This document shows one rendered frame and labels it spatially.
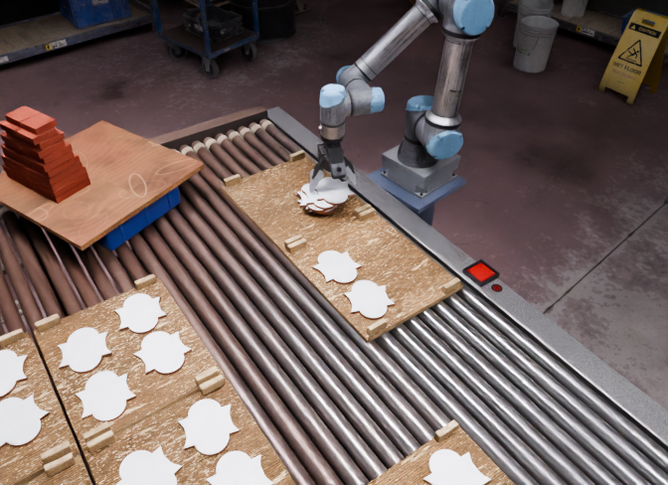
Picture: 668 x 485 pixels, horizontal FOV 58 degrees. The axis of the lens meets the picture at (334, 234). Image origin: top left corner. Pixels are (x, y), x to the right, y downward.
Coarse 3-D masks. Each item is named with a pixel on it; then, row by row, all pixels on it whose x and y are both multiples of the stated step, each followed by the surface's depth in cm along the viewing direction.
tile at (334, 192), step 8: (320, 184) 198; (328, 184) 198; (336, 184) 198; (344, 184) 198; (320, 192) 195; (328, 192) 195; (336, 192) 195; (344, 192) 195; (352, 192) 195; (320, 200) 193; (328, 200) 192; (336, 200) 192; (344, 200) 192
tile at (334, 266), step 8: (320, 256) 179; (328, 256) 179; (336, 256) 179; (344, 256) 180; (320, 264) 177; (328, 264) 177; (336, 264) 177; (344, 264) 177; (352, 264) 177; (360, 264) 177; (320, 272) 175; (328, 272) 174; (336, 272) 174; (344, 272) 174; (352, 272) 174; (328, 280) 172; (336, 280) 172; (344, 280) 172; (352, 280) 172
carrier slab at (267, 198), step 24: (288, 168) 216; (312, 168) 216; (240, 192) 205; (264, 192) 205; (288, 192) 205; (264, 216) 195; (288, 216) 196; (312, 216) 196; (336, 216) 196; (312, 240) 187
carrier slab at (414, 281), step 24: (336, 240) 187; (360, 240) 187; (384, 240) 187; (408, 240) 187; (312, 264) 178; (384, 264) 179; (408, 264) 179; (432, 264) 179; (336, 288) 171; (408, 288) 171; (432, 288) 171; (456, 288) 172; (408, 312) 164; (360, 336) 160
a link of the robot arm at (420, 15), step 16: (432, 0) 177; (416, 16) 179; (432, 16) 179; (400, 32) 181; (416, 32) 181; (384, 48) 183; (400, 48) 183; (368, 64) 184; (384, 64) 185; (336, 80) 193; (352, 80) 184; (368, 80) 187
